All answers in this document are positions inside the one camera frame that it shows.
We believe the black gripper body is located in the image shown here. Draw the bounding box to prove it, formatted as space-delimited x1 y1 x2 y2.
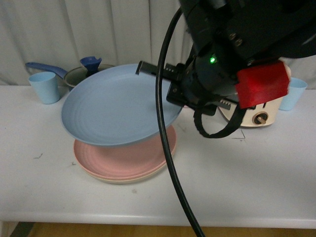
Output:
166 53 243 110

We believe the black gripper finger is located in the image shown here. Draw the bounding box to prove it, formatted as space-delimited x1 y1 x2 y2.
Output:
135 61 185 83

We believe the blue plate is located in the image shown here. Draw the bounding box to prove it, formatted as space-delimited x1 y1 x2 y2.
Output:
61 64 185 147

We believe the pink plate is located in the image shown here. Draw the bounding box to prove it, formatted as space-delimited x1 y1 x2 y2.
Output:
73 125 177 180

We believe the cream toaster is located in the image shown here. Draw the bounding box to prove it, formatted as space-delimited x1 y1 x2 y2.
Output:
219 95 283 127

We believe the light blue cup right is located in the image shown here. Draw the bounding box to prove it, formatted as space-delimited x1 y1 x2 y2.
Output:
279 78 308 111

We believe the light blue cup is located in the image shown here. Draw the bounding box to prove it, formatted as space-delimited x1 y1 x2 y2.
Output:
279 78 308 111
28 72 60 104

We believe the dark blue saucepan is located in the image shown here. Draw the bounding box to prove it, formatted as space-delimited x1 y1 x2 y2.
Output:
25 62 113 91

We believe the glass pot lid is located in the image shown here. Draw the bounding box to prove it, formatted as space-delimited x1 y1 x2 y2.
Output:
64 56 113 88

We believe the grey curtain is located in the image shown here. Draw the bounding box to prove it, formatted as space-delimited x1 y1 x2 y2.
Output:
0 0 316 87

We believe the beige plate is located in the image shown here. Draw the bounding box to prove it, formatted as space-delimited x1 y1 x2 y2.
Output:
78 158 166 184

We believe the light blue cup left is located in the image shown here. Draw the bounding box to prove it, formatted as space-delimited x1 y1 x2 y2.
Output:
28 72 60 104

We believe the black braided cable loop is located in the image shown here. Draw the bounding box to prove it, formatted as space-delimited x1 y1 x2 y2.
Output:
193 106 247 139

